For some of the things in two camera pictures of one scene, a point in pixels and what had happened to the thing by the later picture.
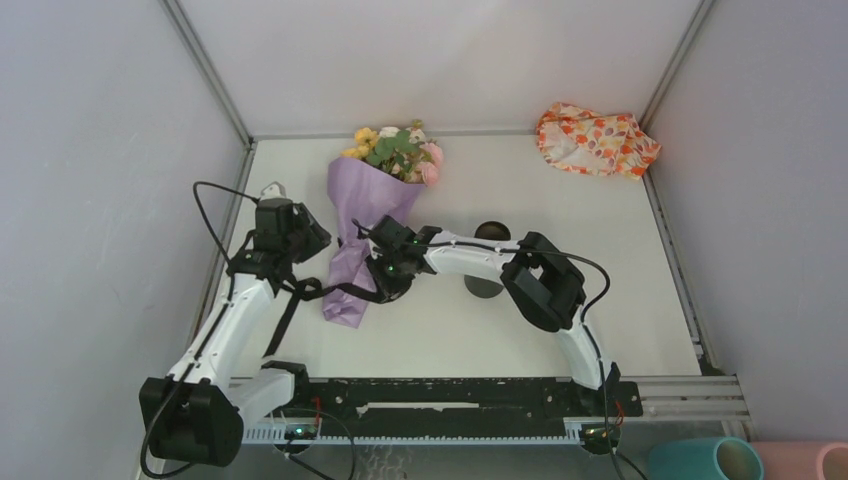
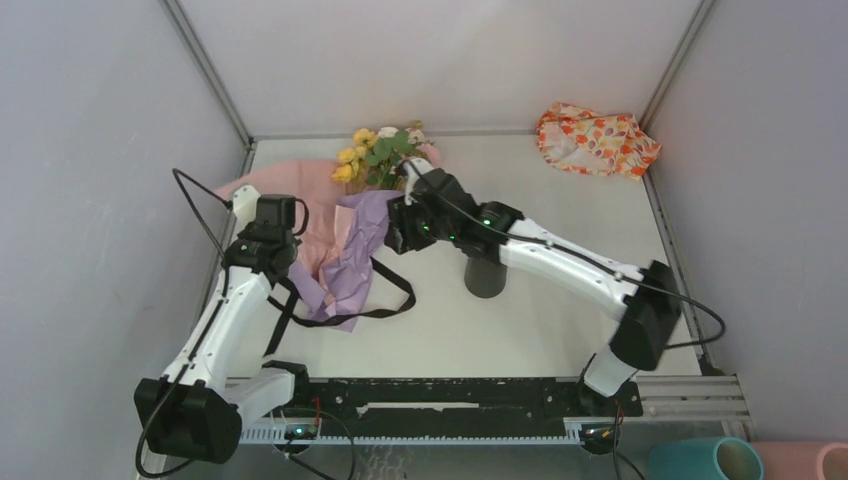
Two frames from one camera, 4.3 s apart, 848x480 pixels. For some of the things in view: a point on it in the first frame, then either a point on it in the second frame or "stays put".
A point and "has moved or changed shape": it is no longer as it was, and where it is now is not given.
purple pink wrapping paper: x=362 y=194 has moved or changed shape
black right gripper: x=383 y=286 → x=399 y=219
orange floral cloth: x=587 y=141 stays put
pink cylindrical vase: x=803 y=460 stays put
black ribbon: x=311 y=289 → x=290 y=316
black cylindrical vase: x=484 y=287 stays put
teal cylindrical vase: x=715 y=458 stays put
